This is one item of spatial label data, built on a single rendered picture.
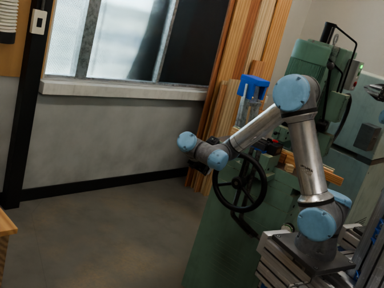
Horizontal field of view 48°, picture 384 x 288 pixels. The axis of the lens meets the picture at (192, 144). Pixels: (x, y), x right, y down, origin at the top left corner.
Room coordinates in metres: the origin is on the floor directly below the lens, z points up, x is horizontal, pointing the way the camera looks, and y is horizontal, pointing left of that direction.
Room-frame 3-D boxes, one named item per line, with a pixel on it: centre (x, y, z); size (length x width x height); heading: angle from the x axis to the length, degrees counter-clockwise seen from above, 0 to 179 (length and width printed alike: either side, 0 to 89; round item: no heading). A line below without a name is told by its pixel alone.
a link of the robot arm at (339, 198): (1.41, -0.53, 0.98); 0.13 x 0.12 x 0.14; 152
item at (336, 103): (2.29, -0.68, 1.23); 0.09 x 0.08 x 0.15; 149
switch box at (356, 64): (2.38, -0.72, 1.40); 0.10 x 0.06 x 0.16; 149
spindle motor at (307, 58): (2.18, -0.44, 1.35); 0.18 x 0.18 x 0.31
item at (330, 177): (2.15, -0.48, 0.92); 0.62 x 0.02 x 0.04; 59
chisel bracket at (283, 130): (2.20, -0.45, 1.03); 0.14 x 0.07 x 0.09; 149
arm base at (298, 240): (1.42, -0.53, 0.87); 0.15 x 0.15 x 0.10
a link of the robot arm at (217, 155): (1.52, -0.09, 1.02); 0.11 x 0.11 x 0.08; 62
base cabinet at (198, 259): (2.28, -0.50, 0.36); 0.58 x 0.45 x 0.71; 149
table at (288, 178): (2.09, -0.39, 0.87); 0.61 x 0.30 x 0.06; 59
